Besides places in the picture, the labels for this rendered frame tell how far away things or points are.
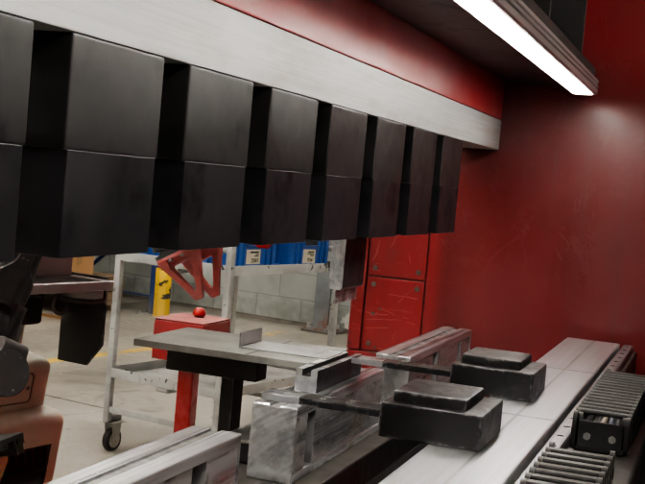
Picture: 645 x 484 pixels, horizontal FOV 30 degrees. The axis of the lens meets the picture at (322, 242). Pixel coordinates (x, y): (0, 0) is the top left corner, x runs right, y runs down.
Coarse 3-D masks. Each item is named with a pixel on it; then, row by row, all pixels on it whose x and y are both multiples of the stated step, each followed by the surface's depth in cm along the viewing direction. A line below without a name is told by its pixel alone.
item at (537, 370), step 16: (480, 352) 162; (496, 352) 163; (512, 352) 165; (400, 368) 165; (416, 368) 165; (432, 368) 164; (448, 368) 166; (464, 368) 158; (480, 368) 157; (496, 368) 157; (512, 368) 157; (528, 368) 160; (544, 368) 165; (464, 384) 158; (480, 384) 158; (496, 384) 157; (512, 384) 156; (528, 384) 155; (544, 384) 166; (528, 400) 156
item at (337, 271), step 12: (336, 240) 165; (348, 240) 165; (360, 240) 170; (336, 252) 165; (348, 252) 166; (360, 252) 171; (336, 264) 165; (348, 264) 166; (360, 264) 172; (336, 276) 165; (348, 276) 167; (360, 276) 172; (336, 288) 165; (348, 288) 171; (336, 300) 166; (348, 300) 171
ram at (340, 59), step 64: (0, 0) 78; (64, 0) 85; (128, 0) 94; (192, 0) 104; (256, 0) 118; (320, 0) 135; (192, 64) 106; (256, 64) 120; (320, 64) 138; (384, 64) 162; (448, 64) 198; (448, 128) 202
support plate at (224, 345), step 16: (144, 336) 173; (160, 336) 175; (176, 336) 176; (192, 336) 178; (208, 336) 179; (224, 336) 181; (192, 352) 168; (208, 352) 167; (224, 352) 166; (240, 352) 166; (256, 352) 167; (272, 352) 168
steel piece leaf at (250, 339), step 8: (256, 328) 176; (240, 336) 170; (248, 336) 173; (256, 336) 176; (240, 344) 170; (248, 344) 173; (256, 344) 174; (264, 344) 175; (272, 344) 176; (280, 344) 176; (280, 352) 168; (288, 352) 168; (296, 352) 169; (304, 352) 170; (312, 352) 171
